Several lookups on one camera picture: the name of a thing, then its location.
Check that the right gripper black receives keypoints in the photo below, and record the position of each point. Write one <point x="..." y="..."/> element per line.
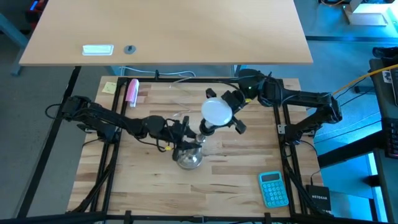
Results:
<point x="243" y="101"/>

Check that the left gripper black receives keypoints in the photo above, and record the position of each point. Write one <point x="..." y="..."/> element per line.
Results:
<point x="177" y="133"/>

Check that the white LED light bulb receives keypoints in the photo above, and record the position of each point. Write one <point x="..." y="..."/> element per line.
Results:
<point x="216" y="110"/>

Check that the silver metal lamp base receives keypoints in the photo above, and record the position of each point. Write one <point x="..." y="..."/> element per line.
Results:
<point x="189" y="160"/>

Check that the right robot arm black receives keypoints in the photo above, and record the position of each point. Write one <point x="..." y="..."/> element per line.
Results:
<point x="311" y="99"/>

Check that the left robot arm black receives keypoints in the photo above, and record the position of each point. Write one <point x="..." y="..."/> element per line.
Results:
<point x="109" y="116"/>

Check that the pink white stapler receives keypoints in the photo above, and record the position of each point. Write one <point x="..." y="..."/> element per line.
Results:
<point x="133" y="91"/>

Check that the teal calculator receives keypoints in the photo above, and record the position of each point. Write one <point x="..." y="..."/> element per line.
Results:
<point x="273" y="189"/>

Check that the light wood desk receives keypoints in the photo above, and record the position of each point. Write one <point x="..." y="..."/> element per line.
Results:
<point x="171" y="28"/>

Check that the yellow sticky note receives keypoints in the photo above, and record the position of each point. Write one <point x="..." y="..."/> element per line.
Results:
<point x="109" y="88"/>

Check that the white rectangular desk outlet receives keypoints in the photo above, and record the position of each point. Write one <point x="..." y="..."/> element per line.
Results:
<point x="98" y="49"/>

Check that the black keyboard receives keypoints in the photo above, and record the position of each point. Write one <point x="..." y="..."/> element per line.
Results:
<point x="392" y="140"/>

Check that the white cardboard box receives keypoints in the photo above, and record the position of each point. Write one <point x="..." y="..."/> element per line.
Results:
<point x="367" y="14"/>

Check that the dark side desk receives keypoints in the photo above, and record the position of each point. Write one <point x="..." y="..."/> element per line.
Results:
<point x="385" y="186"/>

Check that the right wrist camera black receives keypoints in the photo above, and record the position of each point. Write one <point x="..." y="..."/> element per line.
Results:
<point x="231" y="98"/>

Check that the silver corner bracket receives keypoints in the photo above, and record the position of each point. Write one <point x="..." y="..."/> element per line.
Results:
<point x="281" y="129"/>

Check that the black aluminium table frame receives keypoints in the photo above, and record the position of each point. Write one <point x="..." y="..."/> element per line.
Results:
<point x="155" y="218"/>

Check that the black Netgear network switch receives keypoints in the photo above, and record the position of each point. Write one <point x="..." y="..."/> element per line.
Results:
<point x="318" y="197"/>

